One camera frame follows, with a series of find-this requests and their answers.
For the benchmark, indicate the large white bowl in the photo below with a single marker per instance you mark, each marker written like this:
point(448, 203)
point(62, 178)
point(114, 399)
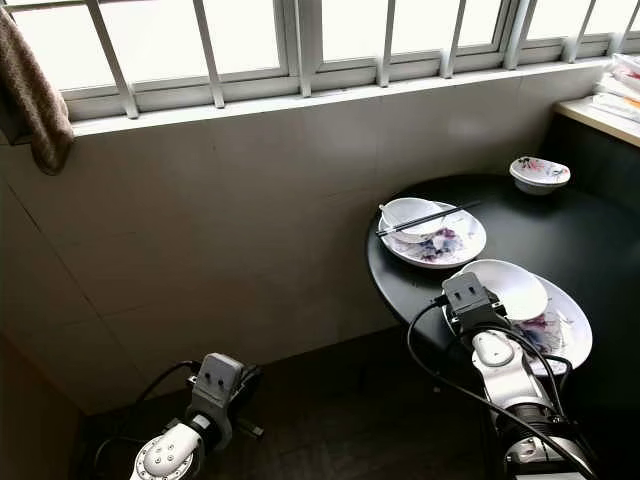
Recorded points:
point(520, 288)

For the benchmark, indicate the large floral deep plate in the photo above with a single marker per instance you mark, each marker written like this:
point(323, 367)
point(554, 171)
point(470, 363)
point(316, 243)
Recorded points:
point(570, 335)

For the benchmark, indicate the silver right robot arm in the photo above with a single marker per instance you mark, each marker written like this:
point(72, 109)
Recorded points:
point(510, 375)

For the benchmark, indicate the white ceramic spoon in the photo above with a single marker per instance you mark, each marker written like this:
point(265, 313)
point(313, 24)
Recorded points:
point(386, 210)

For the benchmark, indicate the small white bowl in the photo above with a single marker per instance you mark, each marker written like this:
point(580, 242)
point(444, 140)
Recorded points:
point(415, 213)

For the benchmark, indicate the round black table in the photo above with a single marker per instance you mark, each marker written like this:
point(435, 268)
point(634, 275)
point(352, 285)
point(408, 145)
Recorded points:
point(550, 230)

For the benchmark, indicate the white barred window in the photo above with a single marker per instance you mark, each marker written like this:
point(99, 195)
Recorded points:
point(305, 45)

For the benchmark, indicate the small floral bowl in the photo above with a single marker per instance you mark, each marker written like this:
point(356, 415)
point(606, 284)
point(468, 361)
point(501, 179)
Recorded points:
point(540, 182)

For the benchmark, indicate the brown patterned curtain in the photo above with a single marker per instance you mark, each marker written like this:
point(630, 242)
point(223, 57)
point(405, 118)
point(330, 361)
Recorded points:
point(35, 100)

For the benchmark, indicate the beige top side counter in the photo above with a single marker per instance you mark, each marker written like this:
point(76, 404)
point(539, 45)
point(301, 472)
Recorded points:
point(600, 115)

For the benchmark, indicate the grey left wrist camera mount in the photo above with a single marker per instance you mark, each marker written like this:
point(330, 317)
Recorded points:
point(218, 380)

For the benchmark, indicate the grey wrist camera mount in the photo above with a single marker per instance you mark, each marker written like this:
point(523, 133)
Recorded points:
point(468, 295)
point(218, 380)

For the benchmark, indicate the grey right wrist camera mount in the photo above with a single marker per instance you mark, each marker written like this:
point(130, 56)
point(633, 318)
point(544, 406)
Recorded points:
point(468, 295)

